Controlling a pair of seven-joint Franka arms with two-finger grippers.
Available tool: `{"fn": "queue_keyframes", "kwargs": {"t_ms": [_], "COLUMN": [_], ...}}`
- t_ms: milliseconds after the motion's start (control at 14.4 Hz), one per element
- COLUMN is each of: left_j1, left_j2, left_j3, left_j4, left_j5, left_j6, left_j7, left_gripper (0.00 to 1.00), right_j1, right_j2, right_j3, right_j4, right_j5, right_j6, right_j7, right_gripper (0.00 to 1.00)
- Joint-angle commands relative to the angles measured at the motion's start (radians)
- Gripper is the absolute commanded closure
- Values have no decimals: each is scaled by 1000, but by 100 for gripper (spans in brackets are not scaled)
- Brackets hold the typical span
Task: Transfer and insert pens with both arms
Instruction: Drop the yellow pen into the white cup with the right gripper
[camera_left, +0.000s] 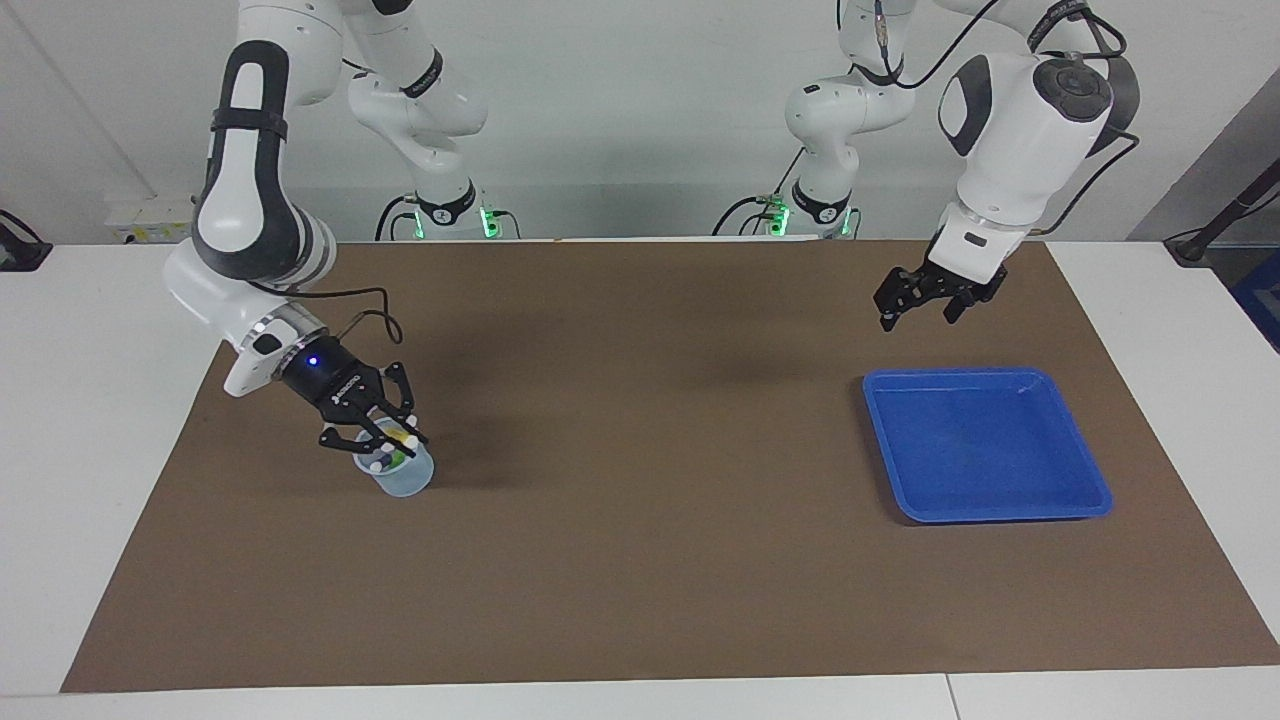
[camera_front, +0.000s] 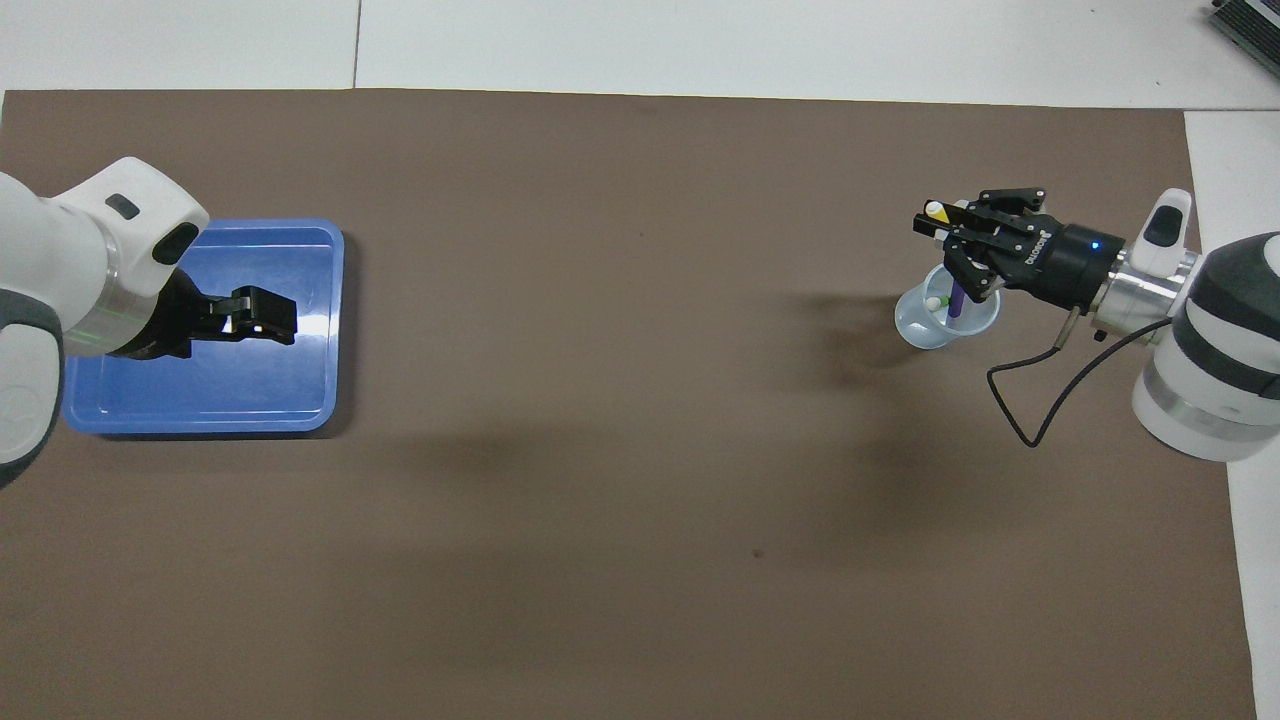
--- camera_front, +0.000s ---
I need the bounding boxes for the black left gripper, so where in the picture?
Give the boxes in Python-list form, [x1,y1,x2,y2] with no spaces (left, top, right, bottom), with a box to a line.
[105,270,298,359]

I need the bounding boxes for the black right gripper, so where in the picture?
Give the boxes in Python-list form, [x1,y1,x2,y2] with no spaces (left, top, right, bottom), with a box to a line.
[912,187,1126,306]

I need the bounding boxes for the blue plastic tray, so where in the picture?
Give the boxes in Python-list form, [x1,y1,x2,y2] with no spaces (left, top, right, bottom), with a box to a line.
[62,218,346,437]

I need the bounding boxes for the translucent white plastic cup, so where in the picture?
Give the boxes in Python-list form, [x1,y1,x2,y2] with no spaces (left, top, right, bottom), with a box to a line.
[894,259,1002,351]

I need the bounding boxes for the grey finned device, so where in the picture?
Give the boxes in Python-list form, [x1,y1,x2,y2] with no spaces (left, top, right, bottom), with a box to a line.
[1208,0,1280,79]

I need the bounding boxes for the brown table mat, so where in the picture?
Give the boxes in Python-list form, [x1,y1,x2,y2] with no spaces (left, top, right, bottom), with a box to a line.
[0,88,1259,720]

